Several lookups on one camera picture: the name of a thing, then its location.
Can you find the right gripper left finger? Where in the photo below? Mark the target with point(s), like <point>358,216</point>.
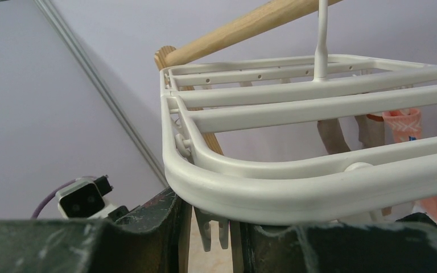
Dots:
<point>144,240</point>

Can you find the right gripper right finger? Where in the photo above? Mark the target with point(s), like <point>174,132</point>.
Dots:
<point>405,245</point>

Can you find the white clip hanger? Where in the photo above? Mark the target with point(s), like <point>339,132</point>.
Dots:
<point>301,111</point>

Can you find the wooden rack stand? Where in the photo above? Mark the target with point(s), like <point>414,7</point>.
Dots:
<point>275,144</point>

